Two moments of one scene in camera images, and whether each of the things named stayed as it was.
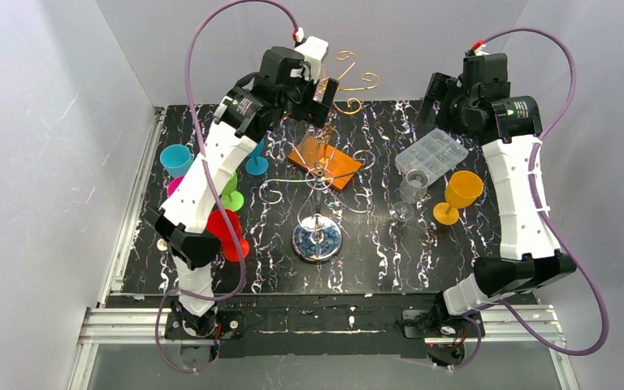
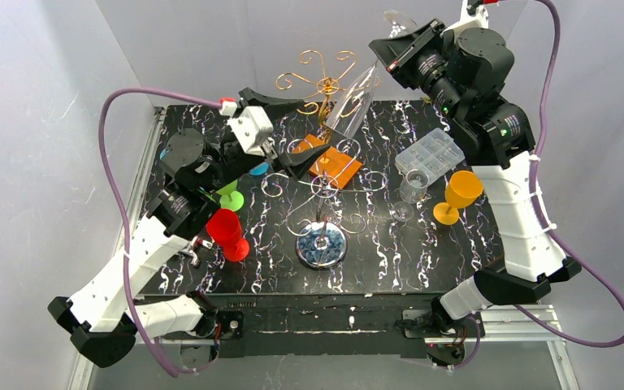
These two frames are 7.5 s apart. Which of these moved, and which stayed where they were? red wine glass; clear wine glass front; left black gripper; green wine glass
Moved: left black gripper
Stayed: clear wine glass front; green wine glass; red wine glass
